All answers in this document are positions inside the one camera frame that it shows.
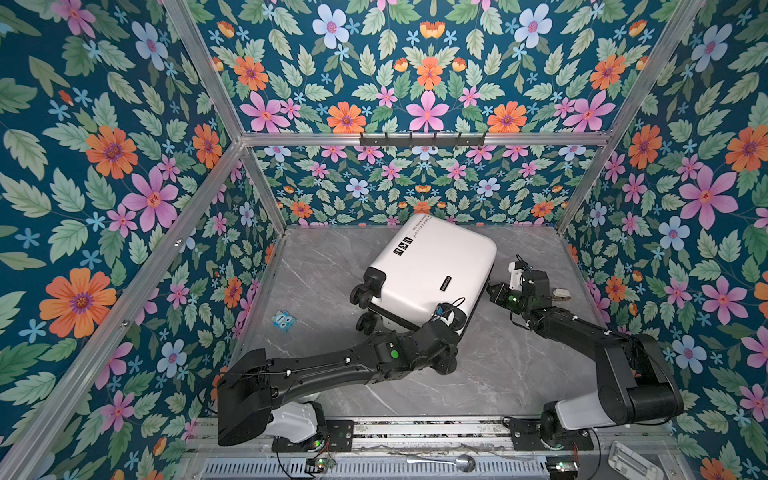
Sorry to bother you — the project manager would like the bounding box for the metal spoon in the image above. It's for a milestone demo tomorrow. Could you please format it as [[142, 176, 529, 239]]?
[[406, 454, 477, 473]]

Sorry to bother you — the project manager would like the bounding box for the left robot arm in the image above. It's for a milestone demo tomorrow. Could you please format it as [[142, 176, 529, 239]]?
[[217, 303, 468, 447]]

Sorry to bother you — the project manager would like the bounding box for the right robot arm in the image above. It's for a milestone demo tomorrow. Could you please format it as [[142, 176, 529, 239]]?
[[486, 259, 684, 449]]

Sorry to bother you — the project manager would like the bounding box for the small grey white object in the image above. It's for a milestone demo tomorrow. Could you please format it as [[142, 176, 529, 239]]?
[[552, 288, 572, 301]]

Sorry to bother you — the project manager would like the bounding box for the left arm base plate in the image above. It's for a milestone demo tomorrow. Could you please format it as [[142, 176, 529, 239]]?
[[271, 419, 355, 453]]

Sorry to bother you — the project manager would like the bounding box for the small blue patterned box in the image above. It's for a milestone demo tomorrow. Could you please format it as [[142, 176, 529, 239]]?
[[271, 311, 296, 332]]

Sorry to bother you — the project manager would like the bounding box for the black suitcase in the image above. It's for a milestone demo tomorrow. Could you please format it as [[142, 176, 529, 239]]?
[[350, 214, 497, 336]]

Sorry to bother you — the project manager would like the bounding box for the black hook rail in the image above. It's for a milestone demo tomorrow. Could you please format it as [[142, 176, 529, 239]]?
[[358, 132, 486, 149]]

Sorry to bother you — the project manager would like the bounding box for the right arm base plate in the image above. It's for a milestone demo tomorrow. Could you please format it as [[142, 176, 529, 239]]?
[[502, 416, 595, 452]]

